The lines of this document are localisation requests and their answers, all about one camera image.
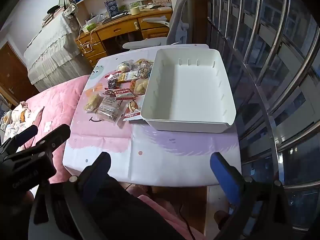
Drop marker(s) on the clear packet of yellow pastries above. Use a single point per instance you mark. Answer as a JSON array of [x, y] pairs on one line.
[[139, 85]]

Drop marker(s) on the white lace cover cloth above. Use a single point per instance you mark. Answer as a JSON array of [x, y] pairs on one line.
[[50, 50]]

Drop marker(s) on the pile of plush toys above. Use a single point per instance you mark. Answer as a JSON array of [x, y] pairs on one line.
[[17, 115]]

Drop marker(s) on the blue gift bag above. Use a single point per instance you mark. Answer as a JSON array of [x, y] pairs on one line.
[[111, 6]]

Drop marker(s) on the clear nut mix packet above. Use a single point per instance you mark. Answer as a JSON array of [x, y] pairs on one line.
[[143, 67]]

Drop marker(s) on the wooden drawer cabinet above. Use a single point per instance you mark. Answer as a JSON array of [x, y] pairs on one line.
[[85, 45]]

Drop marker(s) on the white plastic bag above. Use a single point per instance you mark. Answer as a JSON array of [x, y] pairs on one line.
[[96, 18]]

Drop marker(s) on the metal window railing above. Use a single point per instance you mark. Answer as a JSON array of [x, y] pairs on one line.
[[278, 160]]

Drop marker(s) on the floral cloth bag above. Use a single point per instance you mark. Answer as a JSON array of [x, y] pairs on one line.
[[69, 10]]

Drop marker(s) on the wooden door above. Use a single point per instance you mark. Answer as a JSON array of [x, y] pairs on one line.
[[12, 75]]

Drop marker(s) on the orange and white oat packet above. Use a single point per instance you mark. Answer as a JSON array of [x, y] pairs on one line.
[[127, 76]]

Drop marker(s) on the clear brown cookie packet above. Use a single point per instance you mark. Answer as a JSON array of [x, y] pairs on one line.
[[108, 108]]

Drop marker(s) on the green tissue box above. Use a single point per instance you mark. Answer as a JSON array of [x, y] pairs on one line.
[[88, 27]]

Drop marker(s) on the white plastic bin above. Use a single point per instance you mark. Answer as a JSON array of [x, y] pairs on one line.
[[190, 92]]

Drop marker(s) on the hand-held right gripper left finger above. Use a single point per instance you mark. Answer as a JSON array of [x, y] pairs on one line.
[[98, 172]]

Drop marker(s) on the beige cracker packet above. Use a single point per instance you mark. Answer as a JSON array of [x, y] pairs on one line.
[[91, 102]]

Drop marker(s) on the white packet with red label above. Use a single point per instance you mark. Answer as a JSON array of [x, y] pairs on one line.
[[131, 110]]

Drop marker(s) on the blueberry bun packet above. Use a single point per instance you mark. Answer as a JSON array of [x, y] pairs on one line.
[[124, 66]]

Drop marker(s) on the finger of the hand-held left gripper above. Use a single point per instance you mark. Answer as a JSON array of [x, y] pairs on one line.
[[25, 134], [56, 135]]

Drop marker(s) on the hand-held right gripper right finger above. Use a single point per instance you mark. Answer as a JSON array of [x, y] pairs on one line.
[[225, 177]]

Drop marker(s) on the person's dark clothing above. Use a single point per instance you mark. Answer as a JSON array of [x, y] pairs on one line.
[[130, 212]]

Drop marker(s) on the grey office chair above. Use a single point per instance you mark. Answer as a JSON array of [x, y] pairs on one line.
[[177, 17]]

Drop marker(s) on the pale yellow cup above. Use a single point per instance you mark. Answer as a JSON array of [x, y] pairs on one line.
[[134, 10]]

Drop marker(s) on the wooden desk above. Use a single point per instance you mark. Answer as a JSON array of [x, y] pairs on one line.
[[117, 28]]

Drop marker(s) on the black hat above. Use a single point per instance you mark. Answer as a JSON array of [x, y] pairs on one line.
[[53, 9]]

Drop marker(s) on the small red snack packet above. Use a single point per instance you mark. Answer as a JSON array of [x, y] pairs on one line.
[[107, 92]]

